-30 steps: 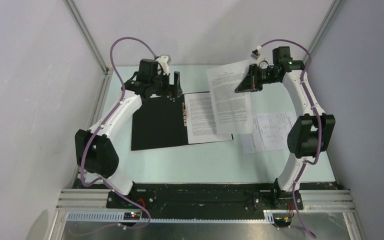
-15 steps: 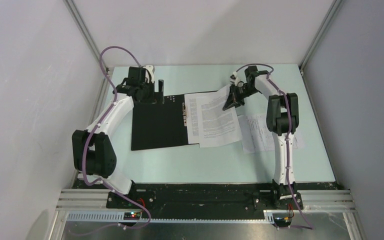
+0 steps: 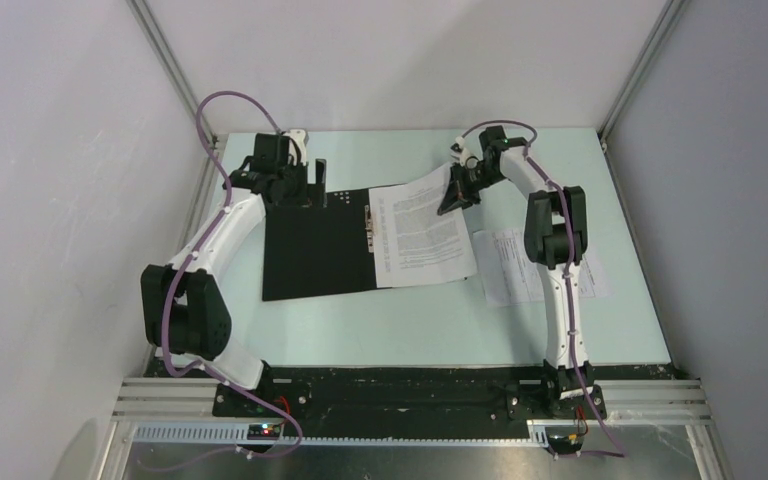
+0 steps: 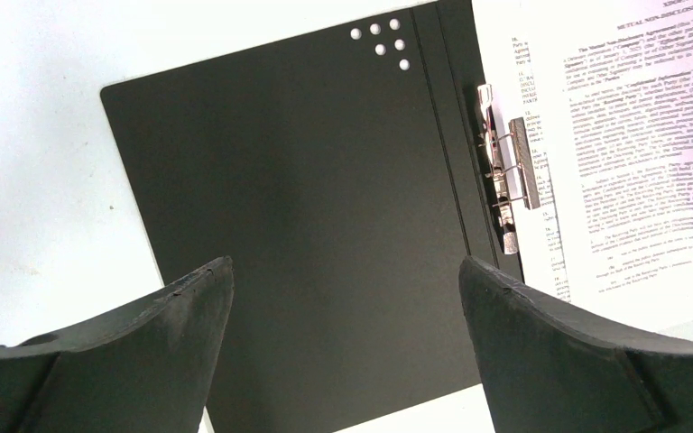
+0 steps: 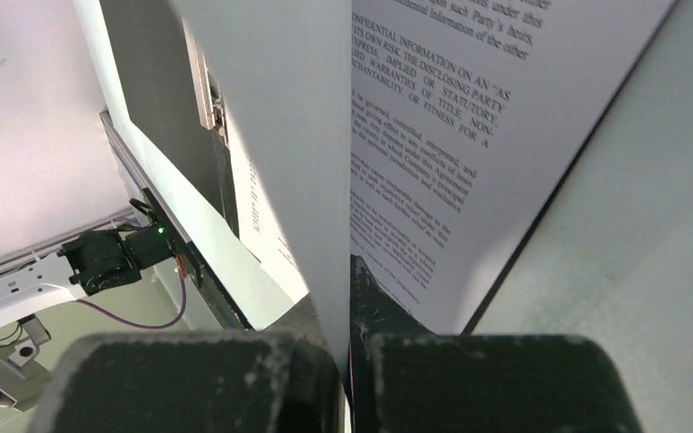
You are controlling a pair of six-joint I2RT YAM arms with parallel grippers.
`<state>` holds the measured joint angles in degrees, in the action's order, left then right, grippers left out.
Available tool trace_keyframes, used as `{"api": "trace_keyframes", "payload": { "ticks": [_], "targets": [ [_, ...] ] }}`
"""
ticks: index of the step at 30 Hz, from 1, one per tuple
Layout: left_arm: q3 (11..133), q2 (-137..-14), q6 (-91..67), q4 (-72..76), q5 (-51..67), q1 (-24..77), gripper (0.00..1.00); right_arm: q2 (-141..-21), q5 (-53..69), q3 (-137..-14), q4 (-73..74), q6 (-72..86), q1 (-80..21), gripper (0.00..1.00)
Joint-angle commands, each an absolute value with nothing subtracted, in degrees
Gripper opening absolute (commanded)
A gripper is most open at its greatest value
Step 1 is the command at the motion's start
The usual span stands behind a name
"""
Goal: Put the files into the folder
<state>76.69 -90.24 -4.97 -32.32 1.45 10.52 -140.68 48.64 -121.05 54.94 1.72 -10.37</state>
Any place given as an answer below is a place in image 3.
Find right small controller board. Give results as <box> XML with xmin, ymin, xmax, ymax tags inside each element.
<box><xmin>547</xmin><ymin>433</ymin><xmax>586</xmax><ymax>458</ymax></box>

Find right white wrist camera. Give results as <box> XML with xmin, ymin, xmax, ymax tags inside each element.
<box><xmin>450</xmin><ymin>136</ymin><xmax>479</xmax><ymax>169</ymax></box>

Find left small controller board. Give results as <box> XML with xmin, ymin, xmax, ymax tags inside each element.
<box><xmin>246</xmin><ymin>423</ymin><xmax>283</xmax><ymax>441</ymax></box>

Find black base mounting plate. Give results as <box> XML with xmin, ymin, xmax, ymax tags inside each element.
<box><xmin>145</xmin><ymin>362</ymin><xmax>680</xmax><ymax>440</ymax></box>

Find white slotted cable duct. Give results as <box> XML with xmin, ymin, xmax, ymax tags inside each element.
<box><xmin>133</xmin><ymin>422</ymin><xmax>547</xmax><ymax>448</ymax></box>

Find printed paper sheets stack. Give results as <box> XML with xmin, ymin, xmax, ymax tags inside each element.
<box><xmin>472</xmin><ymin>229</ymin><xmax>612</xmax><ymax>308</ymax></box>

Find right aluminium corner post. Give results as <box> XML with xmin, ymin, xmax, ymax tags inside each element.
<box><xmin>598</xmin><ymin>0</ymin><xmax>690</xmax><ymax>147</ymax></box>

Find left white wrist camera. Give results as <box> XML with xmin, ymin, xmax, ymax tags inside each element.
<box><xmin>282</xmin><ymin>129</ymin><xmax>308</xmax><ymax>166</ymax></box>

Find aluminium frame rails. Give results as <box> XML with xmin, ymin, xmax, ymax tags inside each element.
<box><xmin>91</xmin><ymin>378</ymin><xmax>733</xmax><ymax>479</ymax></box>

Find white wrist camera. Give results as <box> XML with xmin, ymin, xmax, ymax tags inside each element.
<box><xmin>282</xmin><ymin>129</ymin><xmax>308</xmax><ymax>166</ymax></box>
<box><xmin>450</xmin><ymin>136</ymin><xmax>479</xmax><ymax>169</ymax></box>

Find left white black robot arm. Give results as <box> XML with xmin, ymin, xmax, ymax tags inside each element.
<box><xmin>140</xmin><ymin>129</ymin><xmax>327</xmax><ymax>416</ymax></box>

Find left aluminium corner post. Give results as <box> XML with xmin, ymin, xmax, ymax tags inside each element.
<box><xmin>125</xmin><ymin>0</ymin><xmax>217</xmax><ymax>146</ymax></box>

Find red black folder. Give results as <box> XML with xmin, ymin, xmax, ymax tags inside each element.
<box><xmin>261</xmin><ymin>186</ymin><xmax>471</xmax><ymax>303</ymax></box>

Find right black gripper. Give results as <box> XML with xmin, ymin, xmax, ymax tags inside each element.
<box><xmin>437</xmin><ymin>162</ymin><xmax>505</xmax><ymax>216</ymax></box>

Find aluminium corner post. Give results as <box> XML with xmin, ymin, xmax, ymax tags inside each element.
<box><xmin>125</xmin><ymin>0</ymin><xmax>217</xmax><ymax>146</ymax></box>
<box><xmin>598</xmin><ymin>0</ymin><xmax>690</xmax><ymax>147</ymax></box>

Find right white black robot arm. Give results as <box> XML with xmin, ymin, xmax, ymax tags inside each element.
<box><xmin>438</xmin><ymin>121</ymin><xmax>600</xmax><ymax>420</ymax></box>

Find small controller board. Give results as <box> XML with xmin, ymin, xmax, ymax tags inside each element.
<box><xmin>547</xmin><ymin>433</ymin><xmax>586</xmax><ymax>458</ymax></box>
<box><xmin>246</xmin><ymin>423</ymin><xmax>283</xmax><ymax>441</ymax></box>

